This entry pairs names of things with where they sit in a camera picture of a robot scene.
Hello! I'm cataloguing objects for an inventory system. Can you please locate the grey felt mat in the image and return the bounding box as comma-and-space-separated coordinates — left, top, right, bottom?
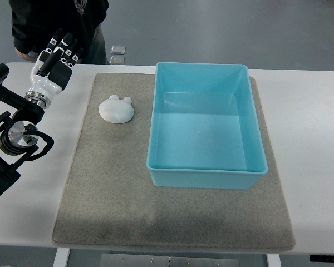
52, 73, 296, 253

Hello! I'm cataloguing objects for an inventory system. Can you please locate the upper floor metal plate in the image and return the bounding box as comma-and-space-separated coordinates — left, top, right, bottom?
110, 45, 126, 55

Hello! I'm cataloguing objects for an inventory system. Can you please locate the lower floor metal plate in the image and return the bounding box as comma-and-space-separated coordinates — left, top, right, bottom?
110, 56, 125, 65

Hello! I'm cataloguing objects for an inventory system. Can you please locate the white left table leg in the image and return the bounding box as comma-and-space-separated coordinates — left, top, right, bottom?
53, 248, 71, 267

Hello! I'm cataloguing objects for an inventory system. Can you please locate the white plush toy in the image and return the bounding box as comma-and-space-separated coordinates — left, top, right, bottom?
98, 95, 134, 124

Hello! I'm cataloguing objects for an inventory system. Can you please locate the blue plastic box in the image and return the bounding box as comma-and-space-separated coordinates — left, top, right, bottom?
146, 62, 268, 190

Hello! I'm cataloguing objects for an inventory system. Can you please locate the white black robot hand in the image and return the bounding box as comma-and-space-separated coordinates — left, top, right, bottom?
25, 28, 84, 102

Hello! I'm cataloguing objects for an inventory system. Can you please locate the grey metal table base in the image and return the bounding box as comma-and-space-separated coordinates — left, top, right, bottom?
99, 254, 240, 267

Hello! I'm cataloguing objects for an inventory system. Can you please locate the floor metal plate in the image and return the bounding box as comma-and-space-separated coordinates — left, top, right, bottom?
110, 56, 125, 65
110, 45, 126, 55

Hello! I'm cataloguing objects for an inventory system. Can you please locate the white table leg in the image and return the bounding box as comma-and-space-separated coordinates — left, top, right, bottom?
266, 254, 282, 267
53, 248, 71, 267

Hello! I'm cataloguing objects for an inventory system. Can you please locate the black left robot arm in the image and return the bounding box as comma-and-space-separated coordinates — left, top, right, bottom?
0, 63, 54, 196

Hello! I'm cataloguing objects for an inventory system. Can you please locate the person in dark clothes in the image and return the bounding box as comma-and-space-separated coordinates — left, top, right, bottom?
9, 0, 109, 65

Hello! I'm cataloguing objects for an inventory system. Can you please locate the white right table leg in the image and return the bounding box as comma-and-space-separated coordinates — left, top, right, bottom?
266, 254, 282, 267

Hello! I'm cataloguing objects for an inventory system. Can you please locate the black table control panel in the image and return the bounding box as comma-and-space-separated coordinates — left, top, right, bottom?
310, 255, 334, 263

